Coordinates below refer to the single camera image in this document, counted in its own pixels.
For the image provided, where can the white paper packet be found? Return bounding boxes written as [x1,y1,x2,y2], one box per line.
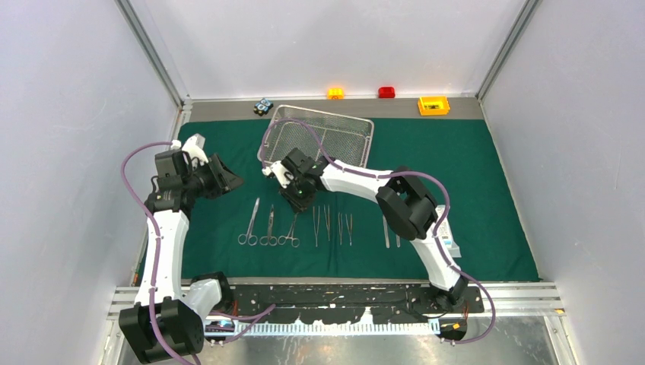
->
[437,217,462,258]

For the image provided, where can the green surgical cloth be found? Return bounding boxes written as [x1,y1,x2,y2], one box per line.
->
[180,119,539,281]

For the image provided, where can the steel scissors blade pair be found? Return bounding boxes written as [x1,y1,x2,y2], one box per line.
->
[259,205,278,246]

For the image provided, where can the small blue black toy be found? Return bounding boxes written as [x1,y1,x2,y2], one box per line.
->
[253,98,274,116]

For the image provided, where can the surgical forceps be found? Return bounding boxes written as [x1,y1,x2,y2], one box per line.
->
[278,214,300,248]

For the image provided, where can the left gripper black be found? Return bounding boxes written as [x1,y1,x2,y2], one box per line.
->
[183,154,243,201]

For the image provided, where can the red toy brick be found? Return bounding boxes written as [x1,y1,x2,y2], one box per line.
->
[377,86,396,99]

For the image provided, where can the aluminium frame rail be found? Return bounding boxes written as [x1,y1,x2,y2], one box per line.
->
[107,281,567,320]

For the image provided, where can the metal mesh tray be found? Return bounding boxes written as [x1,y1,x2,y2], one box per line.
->
[257,105,374,176]

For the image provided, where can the yellow toy block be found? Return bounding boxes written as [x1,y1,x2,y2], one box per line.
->
[418,96,450,116]

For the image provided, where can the surgical scissors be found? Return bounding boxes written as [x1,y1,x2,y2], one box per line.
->
[238,198,260,246]

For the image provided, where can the thin steel tweezers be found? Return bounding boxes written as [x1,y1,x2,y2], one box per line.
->
[345,214,353,246]

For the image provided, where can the steel spatula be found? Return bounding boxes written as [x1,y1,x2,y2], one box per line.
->
[323,205,332,242]

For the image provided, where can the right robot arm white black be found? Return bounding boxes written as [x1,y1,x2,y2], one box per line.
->
[262,148,469,313]

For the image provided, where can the orange toy brick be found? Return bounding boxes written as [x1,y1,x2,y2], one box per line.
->
[326,87,345,100]

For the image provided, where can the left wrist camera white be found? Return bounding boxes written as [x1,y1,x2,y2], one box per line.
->
[182,134,208,163]

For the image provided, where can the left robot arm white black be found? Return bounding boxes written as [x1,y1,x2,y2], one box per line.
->
[119,148,243,364]

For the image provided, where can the long steel forceps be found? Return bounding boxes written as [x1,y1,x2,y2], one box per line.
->
[312,206,320,247]

